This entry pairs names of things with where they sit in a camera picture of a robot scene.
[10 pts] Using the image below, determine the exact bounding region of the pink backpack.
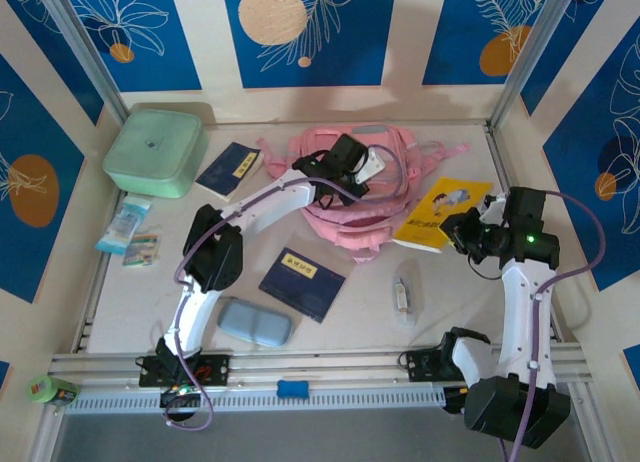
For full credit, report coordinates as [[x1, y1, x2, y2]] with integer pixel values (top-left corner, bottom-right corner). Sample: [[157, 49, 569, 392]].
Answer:
[[256, 124, 471, 263]]

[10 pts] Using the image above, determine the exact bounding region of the small clear plastic bottle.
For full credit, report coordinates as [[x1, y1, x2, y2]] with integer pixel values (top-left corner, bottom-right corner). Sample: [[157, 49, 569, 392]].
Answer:
[[392, 266, 421, 328]]

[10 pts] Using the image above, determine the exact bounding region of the thin navy book yellow label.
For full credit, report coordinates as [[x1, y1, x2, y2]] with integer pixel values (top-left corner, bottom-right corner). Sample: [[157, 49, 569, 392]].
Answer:
[[258, 246, 347, 324]]

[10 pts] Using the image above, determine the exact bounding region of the thick navy book yellow label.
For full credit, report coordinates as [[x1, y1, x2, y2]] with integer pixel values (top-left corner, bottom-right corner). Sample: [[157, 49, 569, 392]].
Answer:
[[194, 141, 265, 203]]

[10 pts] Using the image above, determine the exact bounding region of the grey-blue pencil case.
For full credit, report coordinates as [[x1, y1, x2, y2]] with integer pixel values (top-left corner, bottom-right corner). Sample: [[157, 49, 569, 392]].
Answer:
[[216, 296, 294, 348]]

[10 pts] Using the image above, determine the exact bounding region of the mint green square case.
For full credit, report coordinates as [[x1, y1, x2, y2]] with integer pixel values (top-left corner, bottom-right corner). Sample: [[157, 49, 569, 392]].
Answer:
[[102, 109, 210, 199]]

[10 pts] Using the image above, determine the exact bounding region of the black controller box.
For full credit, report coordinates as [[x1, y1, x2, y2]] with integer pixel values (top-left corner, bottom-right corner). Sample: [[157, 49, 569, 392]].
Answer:
[[159, 385, 202, 416], [442, 384, 489, 418]]

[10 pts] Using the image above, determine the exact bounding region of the blue sponge block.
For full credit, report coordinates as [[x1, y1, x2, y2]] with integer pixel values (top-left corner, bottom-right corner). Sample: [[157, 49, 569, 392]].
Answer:
[[276, 380, 311, 398]]

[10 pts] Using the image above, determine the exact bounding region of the small colourful card packet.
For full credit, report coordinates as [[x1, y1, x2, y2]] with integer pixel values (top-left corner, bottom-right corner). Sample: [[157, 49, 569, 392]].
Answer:
[[122, 226, 162, 269]]

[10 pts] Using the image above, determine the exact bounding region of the blue white tissue packet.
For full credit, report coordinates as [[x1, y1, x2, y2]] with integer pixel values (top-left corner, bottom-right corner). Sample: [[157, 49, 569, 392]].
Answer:
[[95, 194, 153, 256]]

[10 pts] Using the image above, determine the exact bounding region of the green tape roll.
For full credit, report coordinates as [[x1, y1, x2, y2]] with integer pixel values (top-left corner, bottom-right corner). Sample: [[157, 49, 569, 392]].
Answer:
[[27, 374, 81, 407]]

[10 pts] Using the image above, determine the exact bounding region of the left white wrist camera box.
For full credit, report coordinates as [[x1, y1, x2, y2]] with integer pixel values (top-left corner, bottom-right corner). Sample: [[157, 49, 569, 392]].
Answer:
[[357, 149, 387, 184]]

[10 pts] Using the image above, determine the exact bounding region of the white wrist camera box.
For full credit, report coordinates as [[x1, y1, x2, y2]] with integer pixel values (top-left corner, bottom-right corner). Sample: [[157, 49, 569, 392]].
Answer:
[[478, 194, 507, 224], [357, 149, 387, 184]]

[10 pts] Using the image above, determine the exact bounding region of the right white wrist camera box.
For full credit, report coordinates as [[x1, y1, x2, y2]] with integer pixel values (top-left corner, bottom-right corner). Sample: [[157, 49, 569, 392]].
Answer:
[[478, 194, 507, 224]]

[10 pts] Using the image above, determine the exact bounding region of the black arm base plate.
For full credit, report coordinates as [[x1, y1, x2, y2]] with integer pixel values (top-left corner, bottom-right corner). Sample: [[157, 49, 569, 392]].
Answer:
[[405, 350, 499, 383], [138, 354, 231, 388]]

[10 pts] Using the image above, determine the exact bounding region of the aluminium front rail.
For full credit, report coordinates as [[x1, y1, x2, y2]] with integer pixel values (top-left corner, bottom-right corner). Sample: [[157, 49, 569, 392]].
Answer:
[[48, 344, 595, 383]]

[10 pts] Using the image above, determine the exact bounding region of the aluminium frame post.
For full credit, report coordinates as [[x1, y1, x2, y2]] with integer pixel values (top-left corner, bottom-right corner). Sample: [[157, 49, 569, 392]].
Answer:
[[37, 0, 130, 128], [487, 0, 575, 133]]

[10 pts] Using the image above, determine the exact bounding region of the grey slotted cable duct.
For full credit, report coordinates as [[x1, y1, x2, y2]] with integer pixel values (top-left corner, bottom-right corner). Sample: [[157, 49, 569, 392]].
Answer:
[[64, 385, 447, 416]]

